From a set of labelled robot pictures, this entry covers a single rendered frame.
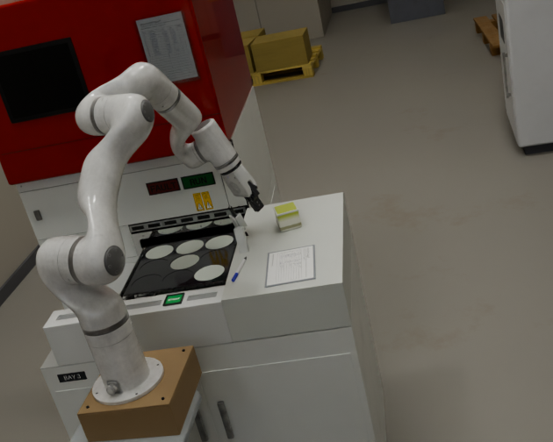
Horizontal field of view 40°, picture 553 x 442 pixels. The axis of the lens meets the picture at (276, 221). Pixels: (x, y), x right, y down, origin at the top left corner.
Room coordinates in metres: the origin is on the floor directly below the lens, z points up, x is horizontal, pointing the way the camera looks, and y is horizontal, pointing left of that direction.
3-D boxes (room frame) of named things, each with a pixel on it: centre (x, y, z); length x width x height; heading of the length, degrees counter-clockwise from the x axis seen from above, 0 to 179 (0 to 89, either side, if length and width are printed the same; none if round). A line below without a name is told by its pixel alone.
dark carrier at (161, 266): (2.33, 0.34, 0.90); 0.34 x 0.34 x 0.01; 79
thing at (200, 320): (1.99, 0.47, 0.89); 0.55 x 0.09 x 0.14; 79
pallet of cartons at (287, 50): (8.44, -0.28, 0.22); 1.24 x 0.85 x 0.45; 75
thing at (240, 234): (2.18, 0.12, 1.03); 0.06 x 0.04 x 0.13; 169
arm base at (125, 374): (1.68, 0.47, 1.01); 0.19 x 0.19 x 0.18
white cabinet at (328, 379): (2.21, 0.28, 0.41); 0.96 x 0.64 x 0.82; 79
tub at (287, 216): (2.27, -0.04, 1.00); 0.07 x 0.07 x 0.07; 4
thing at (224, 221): (2.54, 0.31, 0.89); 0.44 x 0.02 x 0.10; 79
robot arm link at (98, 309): (1.70, 0.51, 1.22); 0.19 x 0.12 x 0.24; 58
